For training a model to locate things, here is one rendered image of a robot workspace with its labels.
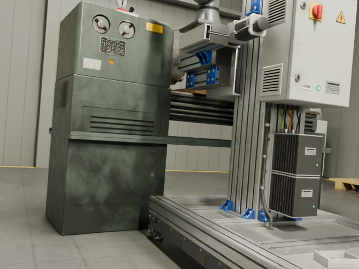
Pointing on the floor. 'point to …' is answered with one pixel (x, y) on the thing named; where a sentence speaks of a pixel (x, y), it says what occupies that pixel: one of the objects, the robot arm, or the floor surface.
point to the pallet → (350, 183)
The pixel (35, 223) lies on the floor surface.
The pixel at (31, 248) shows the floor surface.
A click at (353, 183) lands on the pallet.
